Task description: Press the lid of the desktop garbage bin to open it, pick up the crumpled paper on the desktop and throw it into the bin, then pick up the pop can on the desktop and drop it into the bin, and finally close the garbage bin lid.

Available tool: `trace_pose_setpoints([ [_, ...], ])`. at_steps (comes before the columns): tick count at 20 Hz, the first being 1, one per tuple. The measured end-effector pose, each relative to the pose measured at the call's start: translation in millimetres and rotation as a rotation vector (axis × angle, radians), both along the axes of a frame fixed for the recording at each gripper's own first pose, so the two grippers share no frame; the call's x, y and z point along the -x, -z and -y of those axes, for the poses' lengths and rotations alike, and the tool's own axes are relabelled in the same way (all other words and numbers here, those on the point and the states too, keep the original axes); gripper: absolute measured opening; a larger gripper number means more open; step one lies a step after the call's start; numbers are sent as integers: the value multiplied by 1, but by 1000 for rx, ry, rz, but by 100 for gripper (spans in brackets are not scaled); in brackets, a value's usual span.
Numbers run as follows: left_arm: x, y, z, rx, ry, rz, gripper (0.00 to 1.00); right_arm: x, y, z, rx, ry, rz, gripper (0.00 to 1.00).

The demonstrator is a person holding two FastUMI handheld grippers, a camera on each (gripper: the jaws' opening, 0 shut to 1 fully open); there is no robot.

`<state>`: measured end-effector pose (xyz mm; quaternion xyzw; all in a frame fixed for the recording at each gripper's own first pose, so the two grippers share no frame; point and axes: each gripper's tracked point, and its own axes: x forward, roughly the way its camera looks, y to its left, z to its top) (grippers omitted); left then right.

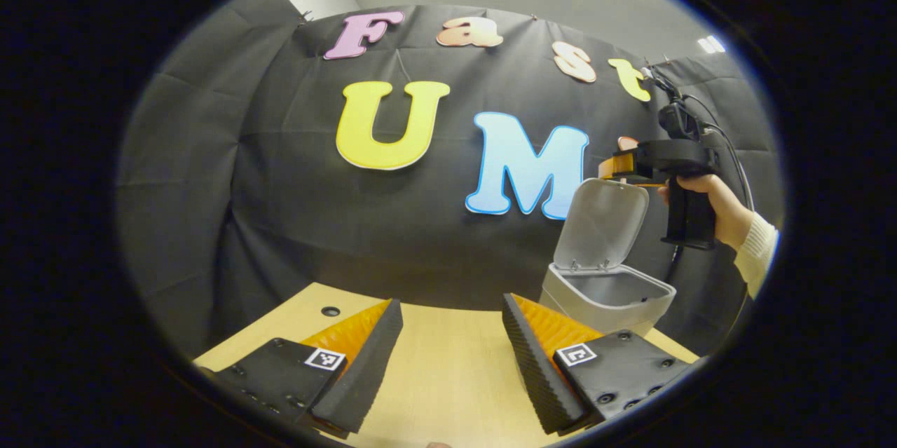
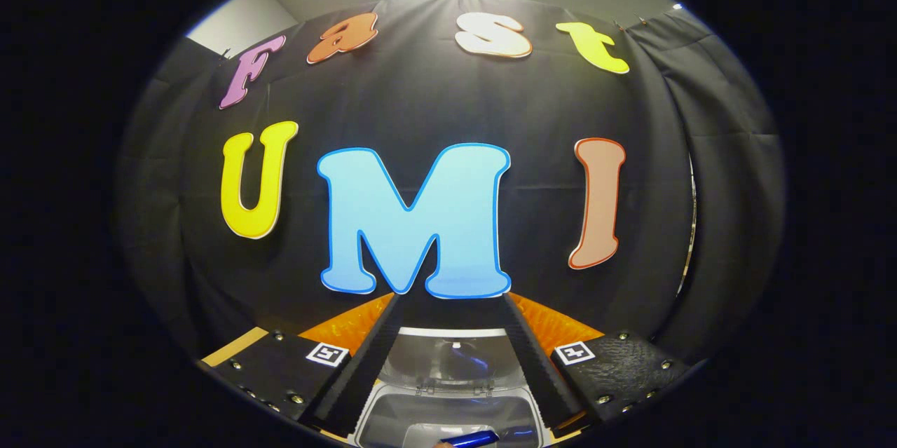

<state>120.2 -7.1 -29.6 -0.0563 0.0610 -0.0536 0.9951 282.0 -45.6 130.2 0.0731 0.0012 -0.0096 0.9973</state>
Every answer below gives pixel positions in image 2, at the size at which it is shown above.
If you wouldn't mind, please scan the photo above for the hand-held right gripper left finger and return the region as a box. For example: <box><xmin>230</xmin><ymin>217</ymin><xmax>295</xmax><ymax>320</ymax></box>
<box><xmin>210</xmin><ymin>292</ymin><xmax>406</xmax><ymax>438</ymax></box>

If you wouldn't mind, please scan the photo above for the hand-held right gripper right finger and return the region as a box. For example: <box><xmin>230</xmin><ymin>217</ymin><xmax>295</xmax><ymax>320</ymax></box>
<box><xmin>501</xmin><ymin>292</ymin><xmax>692</xmax><ymax>432</ymax></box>

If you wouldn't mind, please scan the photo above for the grey desktop garbage bin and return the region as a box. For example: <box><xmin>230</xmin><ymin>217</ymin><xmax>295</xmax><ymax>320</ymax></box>
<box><xmin>347</xmin><ymin>325</ymin><xmax>554</xmax><ymax>448</ymax></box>

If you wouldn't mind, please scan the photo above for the blue silver pop can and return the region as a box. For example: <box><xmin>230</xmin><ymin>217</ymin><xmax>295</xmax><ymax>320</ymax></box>
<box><xmin>440</xmin><ymin>430</ymin><xmax>501</xmax><ymax>448</ymax></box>

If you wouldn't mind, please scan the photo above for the wooden desktop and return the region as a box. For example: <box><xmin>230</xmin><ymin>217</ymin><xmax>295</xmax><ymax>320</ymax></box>
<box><xmin>200</xmin><ymin>327</ymin><xmax>271</xmax><ymax>369</ymax></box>

